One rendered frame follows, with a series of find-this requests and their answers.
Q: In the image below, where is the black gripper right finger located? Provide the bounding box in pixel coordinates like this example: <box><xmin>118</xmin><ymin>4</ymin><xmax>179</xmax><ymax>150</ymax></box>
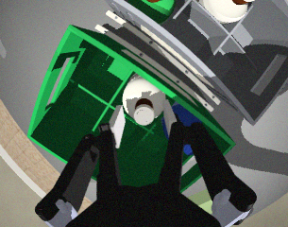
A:
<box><xmin>149</xmin><ymin>99</ymin><xmax>257</xmax><ymax>227</ymax></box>

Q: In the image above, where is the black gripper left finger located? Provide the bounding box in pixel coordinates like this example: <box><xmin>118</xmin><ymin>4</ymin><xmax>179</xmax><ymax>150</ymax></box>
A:
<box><xmin>35</xmin><ymin>105</ymin><xmax>126</xmax><ymax>227</ymax></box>

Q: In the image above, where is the white bottle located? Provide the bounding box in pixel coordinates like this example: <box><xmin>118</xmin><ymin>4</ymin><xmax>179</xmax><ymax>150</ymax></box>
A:
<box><xmin>195</xmin><ymin>0</ymin><xmax>254</xmax><ymax>25</ymax></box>
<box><xmin>123</xmin><ymin>73</ymin><xmax>166</xmax><ymax>125</ymax></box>

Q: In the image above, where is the green crate with dividers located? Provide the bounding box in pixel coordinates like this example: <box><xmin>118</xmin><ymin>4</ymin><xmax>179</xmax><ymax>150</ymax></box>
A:
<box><xmin>27</xmin><ymin>25</ymin><xmax>236</xmax><ymax>187</ymax></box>

